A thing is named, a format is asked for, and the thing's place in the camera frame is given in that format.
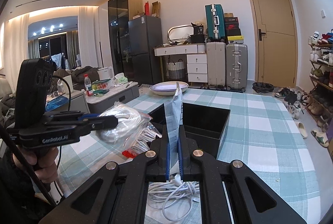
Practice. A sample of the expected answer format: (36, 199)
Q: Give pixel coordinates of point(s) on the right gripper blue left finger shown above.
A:
(116, 193)

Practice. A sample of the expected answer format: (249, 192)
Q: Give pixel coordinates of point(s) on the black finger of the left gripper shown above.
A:
(100, 123)

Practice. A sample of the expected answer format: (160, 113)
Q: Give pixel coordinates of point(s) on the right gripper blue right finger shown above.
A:
(230, 192)

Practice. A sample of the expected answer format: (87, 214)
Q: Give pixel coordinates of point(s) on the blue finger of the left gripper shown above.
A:
(88, 116)

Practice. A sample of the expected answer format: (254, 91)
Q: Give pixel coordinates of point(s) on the white cord bag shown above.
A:
(130, 123)

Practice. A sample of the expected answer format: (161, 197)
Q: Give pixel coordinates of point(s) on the adidas shoelaces zip bag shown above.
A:
(141, 141)

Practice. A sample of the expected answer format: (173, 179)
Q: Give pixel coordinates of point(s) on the green white medicine sachet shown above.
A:
(173, 114)

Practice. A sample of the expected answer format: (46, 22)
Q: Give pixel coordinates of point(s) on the person's left hand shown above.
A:
(47, 173)

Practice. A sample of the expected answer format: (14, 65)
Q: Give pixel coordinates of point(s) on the grey side cabinet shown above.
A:
(93, 104)

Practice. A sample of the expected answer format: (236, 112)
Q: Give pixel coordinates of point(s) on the plastic water bottle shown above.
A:
(88, 85)

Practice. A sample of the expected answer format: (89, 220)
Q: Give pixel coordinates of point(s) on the tissue pack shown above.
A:
(120, 78)

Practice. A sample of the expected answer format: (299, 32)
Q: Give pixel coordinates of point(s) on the checked green tablecloth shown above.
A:
(261, 133)

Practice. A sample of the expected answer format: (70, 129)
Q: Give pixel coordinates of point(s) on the white oval bowl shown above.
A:
(168, 88)

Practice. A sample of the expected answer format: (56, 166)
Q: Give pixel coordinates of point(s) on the black storage box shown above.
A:
(206, 125)

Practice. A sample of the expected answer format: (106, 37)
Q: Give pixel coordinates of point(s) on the camouflage slipper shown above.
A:
(321, 137)

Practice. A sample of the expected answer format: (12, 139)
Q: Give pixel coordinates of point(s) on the dark refrigerator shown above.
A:
(145, 35)

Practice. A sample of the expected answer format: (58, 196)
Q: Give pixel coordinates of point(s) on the woven laundry basket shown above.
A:
(176, 70)

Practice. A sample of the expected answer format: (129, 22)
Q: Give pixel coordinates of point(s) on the black trash bag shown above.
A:
(259, 87)

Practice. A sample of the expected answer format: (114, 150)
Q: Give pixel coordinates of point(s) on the black glass cabinet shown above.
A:
(120, 12)

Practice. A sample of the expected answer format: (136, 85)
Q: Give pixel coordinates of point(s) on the shoe rack with shoes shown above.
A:
(321, 78)

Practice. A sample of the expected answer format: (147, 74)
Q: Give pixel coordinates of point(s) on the oval mirror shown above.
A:
(178, 34)

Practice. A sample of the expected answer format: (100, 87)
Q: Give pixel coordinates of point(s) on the white dresser with drawers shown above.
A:
(196, 60)

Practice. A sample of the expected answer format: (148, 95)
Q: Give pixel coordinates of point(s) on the beige suitcase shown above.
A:
(216, 63)

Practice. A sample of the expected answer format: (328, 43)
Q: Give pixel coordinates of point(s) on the silver aluminium suitcase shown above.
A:
(236, 67)

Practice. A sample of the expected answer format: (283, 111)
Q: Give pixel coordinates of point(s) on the teal suitcase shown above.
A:
(215, 22)

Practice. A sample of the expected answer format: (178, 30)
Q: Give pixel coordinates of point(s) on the stacked shoe boxes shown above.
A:
(233, 31)

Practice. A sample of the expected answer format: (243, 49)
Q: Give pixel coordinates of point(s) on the beige door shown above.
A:
(275, 42)

